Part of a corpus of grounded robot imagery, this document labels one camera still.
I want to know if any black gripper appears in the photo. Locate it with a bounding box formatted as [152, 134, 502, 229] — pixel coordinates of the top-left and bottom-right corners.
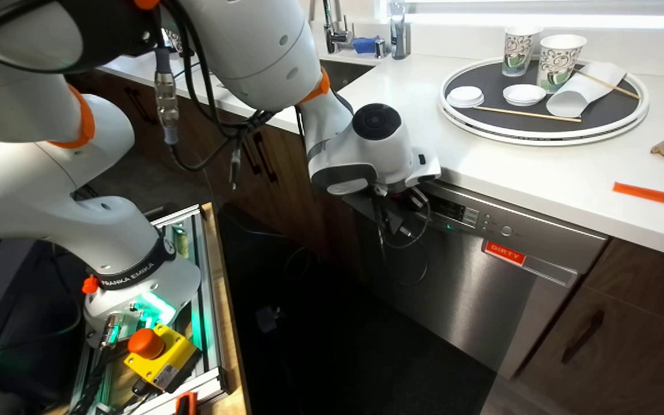
[375, 182, 437, 238]

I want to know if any stainless steel dishwasher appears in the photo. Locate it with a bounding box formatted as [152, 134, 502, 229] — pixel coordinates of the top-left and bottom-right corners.
[343, 163, 609, 378]

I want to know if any small flat white dish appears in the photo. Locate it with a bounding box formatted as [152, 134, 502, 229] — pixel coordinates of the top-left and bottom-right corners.
[446, 84, 487, 111]

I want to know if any red dirty magnet sign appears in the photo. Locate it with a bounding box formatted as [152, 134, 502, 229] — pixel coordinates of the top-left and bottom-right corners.
[482, 240, 528, 269]

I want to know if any brown wooden cabinet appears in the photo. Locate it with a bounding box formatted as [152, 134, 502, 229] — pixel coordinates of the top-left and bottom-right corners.
[100, 71, 350, 255]
[512, 238, 664, 415]

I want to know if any wooden chopstick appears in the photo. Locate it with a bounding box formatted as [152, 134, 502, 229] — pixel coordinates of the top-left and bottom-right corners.
[576, 67, 642, 102]
[476, 104, 583, 125]

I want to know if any small white bowl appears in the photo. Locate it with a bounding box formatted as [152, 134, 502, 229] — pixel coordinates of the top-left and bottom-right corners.
[500, 84, 552, 111]

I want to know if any blue sponge holder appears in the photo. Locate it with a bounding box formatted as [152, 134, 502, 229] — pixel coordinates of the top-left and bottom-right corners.
[350, 34, 385, 58]

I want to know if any grey soap dispenser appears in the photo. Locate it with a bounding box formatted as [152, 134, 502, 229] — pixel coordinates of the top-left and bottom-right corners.
[388, 3, 414, 63]

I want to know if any patterned ceramic cup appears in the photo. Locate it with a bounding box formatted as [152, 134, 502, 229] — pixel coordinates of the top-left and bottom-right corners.
[500, 26, 544, 81]

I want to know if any rolled white paper sheet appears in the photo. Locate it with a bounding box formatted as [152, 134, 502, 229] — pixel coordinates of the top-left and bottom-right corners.
[544, 63, 629, 121]

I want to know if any chrome kitchen faucet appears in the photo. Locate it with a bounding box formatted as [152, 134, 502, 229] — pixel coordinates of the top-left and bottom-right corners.
[321, 0, 358, 55]

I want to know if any white ceramic cup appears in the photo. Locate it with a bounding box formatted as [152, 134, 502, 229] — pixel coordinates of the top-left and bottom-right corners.
[535, 32, 591, 96]

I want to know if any round black white-rimmed tray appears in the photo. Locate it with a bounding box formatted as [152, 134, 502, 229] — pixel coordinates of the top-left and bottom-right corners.
[438, 58, 651, 148]

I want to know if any orange ruler strip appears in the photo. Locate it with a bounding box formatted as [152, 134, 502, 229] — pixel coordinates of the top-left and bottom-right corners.
[612, 179, 664, 215]

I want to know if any yellow emergency stop box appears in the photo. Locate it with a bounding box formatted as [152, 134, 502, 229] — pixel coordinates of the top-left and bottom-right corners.
[123, 323, 201, 394]

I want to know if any black cabinet handle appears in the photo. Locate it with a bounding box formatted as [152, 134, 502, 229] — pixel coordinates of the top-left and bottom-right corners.
[123, 84, 160, 127]
[251, 131, 279, 184]
[560, 306, 606, 367]
[238, 131, 263, 175]

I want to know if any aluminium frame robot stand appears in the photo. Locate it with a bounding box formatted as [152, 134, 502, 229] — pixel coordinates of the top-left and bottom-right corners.
[69, 204, 253, 415]

